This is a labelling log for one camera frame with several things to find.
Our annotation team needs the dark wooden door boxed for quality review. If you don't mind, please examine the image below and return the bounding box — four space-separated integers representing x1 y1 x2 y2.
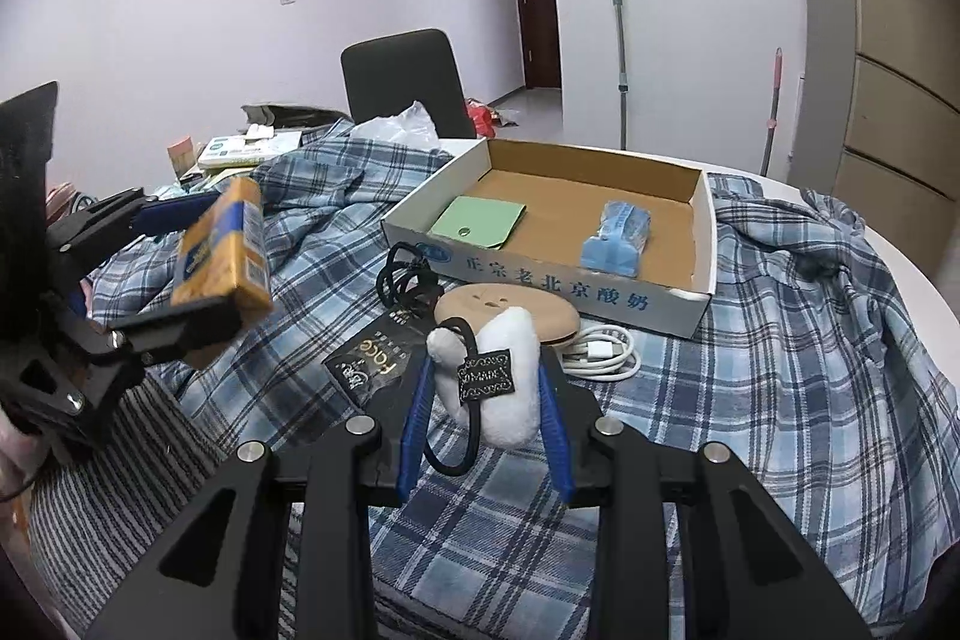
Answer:
507 0 563 90

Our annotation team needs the grey bag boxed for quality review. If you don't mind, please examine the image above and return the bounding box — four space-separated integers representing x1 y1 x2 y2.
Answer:
241 102 353 135

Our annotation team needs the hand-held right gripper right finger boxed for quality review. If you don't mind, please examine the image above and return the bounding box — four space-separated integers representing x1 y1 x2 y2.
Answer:
536 351 875 640

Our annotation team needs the green card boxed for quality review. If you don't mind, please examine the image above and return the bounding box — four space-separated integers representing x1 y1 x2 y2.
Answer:
430 195 528 251

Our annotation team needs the black packet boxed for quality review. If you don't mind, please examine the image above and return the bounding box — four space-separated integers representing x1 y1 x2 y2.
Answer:
322 302 443 420

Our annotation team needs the cardboard box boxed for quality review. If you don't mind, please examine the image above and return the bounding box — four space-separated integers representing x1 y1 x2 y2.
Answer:
381 139 719 339

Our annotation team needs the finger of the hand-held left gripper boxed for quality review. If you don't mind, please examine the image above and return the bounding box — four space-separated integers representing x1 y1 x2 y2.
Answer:
45 186 226 270
75 296 242 386

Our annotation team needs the black cable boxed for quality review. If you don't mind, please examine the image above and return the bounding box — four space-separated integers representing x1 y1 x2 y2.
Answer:
377 242 443 311

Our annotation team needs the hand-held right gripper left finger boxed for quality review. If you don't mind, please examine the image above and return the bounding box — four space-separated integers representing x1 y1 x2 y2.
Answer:
82 347 443 640

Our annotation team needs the grey mop handle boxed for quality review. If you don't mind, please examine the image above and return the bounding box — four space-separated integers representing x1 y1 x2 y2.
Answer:
606 0 631 150

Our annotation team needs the yellow tissue packet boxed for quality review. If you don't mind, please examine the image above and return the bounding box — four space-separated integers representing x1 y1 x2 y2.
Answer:
171 175 275 367

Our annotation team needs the white plush toy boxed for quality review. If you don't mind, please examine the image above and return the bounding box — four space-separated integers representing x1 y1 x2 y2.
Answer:
421 304 545 477

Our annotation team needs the white plastic bag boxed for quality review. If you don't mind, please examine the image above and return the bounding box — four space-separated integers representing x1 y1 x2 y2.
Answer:
350 100 440 148

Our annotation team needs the white tissue pack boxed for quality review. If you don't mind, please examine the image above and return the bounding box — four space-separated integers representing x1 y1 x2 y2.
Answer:
199 131 302 169

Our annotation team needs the blue plaid shirt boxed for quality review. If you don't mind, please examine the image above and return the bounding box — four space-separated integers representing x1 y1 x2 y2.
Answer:
71 119 947 640

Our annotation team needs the blue packet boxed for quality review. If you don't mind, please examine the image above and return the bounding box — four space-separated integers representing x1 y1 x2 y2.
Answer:
581 199 652 279

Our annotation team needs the white cable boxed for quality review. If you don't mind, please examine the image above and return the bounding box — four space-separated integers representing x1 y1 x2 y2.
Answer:
559 321 642 380

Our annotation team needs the grey striped cloth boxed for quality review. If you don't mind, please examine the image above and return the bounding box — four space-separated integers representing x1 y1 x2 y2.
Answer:
26 377 248 633

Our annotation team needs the round beige wooden disc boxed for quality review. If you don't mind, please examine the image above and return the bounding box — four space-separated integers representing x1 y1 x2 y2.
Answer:
435 282 582 348

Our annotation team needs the red bag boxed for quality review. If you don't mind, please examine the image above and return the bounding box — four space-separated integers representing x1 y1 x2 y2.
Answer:
465 98 500 140

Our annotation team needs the black chair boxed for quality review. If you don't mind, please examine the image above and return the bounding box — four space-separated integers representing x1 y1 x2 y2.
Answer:
340 29 479 142

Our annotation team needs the red mop handle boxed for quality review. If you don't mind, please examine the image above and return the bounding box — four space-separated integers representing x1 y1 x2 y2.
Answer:
759 47 785 178

